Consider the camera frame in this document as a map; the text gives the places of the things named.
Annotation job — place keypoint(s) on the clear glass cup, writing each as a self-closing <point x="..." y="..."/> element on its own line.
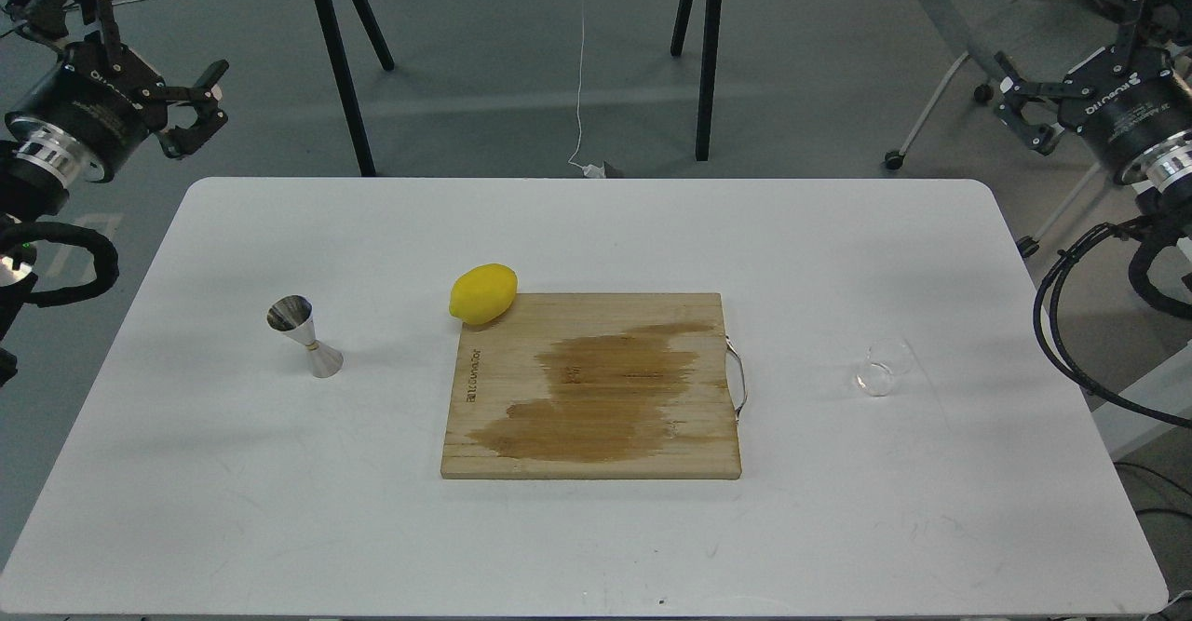
<point x="887" y="360"/>

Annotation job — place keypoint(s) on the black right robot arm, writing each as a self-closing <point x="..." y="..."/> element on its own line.
<point x="1166" y="169"/>

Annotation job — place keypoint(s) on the yellow lemon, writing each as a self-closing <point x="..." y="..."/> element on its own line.
<point x="483" y="294"/>

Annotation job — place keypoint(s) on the steel double jigger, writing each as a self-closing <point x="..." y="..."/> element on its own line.
<point x="293" y="317"/>

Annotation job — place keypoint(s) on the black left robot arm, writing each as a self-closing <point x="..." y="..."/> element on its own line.
<point x="37" y="172"/>

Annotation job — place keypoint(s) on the wooden cutting board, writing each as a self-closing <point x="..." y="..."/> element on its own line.
<point x="595" y="386"/>

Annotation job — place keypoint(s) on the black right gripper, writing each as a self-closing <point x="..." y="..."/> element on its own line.
<point x="1119" y="117"/>

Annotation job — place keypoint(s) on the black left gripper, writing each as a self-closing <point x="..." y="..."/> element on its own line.
<point x="97" y="107"/>

